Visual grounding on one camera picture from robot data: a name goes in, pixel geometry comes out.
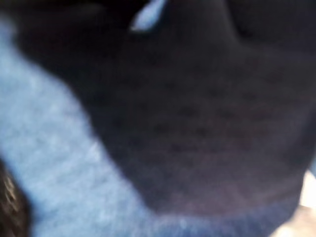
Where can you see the right robot hand black cloth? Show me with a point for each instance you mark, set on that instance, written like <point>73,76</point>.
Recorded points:
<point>74,22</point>

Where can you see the blue knit garment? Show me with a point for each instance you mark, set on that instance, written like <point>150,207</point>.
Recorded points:
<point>61,153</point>

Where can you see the dark brown ribbed cloth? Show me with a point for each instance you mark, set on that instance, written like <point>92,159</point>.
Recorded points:
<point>11,205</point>

